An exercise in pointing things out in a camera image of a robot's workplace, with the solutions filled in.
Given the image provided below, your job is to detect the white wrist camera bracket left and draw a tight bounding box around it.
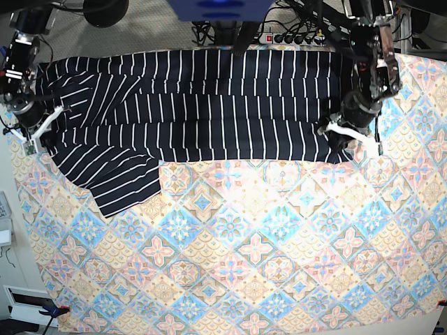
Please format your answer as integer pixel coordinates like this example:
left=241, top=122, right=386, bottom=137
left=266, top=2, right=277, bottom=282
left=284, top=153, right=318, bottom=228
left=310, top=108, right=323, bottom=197
left=321, top=121, right=383, bottom=157

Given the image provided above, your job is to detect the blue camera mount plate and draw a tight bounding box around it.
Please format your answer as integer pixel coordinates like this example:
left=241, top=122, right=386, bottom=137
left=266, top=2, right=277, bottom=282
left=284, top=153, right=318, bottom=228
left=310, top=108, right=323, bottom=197
left=168, top=0, right=273, bottom=22

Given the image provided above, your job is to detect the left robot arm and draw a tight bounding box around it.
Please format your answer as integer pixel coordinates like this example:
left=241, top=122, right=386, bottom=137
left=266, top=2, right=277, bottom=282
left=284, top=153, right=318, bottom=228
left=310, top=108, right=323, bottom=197
left=316, top=1, right=401, bottom=156

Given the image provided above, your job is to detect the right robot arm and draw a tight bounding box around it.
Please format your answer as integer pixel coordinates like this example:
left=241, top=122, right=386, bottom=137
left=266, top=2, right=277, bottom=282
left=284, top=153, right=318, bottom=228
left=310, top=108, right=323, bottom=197
left=1, top=6, right=52, bottom=141

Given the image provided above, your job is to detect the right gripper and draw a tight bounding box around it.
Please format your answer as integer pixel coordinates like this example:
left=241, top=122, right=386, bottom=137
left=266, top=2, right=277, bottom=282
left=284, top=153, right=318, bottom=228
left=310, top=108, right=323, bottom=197
left=6, top=97, right=51, bottom=133

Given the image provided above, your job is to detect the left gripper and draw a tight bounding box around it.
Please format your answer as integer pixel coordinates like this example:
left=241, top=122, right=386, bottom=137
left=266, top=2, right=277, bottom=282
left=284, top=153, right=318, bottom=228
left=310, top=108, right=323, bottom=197
left=317, top=106, right=379, bottom=158

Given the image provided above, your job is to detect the white labelled power strip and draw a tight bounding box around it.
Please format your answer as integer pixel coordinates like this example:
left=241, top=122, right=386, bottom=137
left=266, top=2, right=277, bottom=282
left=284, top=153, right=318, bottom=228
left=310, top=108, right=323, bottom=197
left=258, top=32, right=326, bottom=46

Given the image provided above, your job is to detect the white floor box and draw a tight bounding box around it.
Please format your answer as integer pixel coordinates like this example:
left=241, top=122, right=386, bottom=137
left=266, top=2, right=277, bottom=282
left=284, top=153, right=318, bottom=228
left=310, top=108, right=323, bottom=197
left=3, top=285, right=54, bottom=325

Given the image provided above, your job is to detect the colourful patterned tablecloth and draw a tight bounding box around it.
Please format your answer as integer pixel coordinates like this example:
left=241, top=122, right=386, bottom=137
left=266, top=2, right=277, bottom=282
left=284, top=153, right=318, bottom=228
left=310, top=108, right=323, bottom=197
left=1, top=56, right=446, bottom=334

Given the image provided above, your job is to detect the navy white striped T-shirt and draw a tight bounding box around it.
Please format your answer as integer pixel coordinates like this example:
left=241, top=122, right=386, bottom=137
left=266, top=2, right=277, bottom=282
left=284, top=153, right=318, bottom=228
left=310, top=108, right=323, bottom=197
left=36, top=50, right=353, bottom=217

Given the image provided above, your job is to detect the blue black bar clamp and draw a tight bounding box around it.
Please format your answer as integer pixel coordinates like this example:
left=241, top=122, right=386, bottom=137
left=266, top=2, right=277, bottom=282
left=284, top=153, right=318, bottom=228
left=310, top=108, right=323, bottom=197
left=39, top=305, right=71, bottom=318

